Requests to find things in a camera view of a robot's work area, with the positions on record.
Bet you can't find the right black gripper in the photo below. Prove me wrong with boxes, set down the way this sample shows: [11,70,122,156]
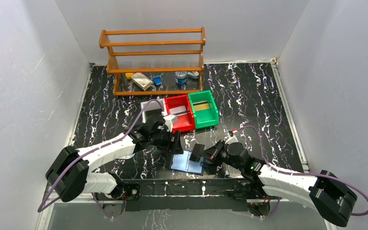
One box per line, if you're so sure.
[199,139,243,171]

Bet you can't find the navy blue card holder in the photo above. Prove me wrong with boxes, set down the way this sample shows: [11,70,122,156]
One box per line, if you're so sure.
[170,151,206,176]

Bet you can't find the grey card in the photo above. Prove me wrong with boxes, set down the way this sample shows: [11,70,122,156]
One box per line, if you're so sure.
[189,144,205,162]

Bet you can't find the green plastic bin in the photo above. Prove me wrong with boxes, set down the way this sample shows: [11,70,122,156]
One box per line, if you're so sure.
[188,90,219,129]

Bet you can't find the red plastic bin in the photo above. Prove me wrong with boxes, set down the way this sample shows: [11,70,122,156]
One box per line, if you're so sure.
[164,94,196,133]

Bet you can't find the white plastic bin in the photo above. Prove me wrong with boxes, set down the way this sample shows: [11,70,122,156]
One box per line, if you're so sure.
[142,98,168,123]

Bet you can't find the wooden shelf rack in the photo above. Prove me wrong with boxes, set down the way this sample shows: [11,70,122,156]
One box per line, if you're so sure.
[99,27,206,96]

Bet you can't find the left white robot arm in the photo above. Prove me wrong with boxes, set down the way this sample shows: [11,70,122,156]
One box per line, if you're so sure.
[46,115,183,202]

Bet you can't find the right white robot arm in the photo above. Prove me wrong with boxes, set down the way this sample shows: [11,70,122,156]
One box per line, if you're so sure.
[191,140,357,227]

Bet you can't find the white card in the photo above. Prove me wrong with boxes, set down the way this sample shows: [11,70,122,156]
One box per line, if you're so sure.
[169,105,188,116]

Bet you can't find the gold card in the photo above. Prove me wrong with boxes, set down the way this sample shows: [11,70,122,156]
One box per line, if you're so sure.
[193,101,210,112]

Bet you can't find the blue small cube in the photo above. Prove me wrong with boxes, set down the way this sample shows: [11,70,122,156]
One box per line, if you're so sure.
[152,75,162,87]

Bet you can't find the blue round tin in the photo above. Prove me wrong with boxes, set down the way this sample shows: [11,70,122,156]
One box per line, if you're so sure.
[174,71,187,86]

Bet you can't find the grey tape dispenser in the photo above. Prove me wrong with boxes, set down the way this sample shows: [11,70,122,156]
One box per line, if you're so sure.
[187,71,200,79]

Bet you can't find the white red small box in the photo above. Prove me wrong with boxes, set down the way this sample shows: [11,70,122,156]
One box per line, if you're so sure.
[131,72,153,91]

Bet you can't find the yellow small object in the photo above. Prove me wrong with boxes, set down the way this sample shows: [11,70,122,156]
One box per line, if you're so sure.
[125,73,134,80]

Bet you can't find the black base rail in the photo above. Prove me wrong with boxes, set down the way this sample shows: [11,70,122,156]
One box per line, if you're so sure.
[93,177,299,219]

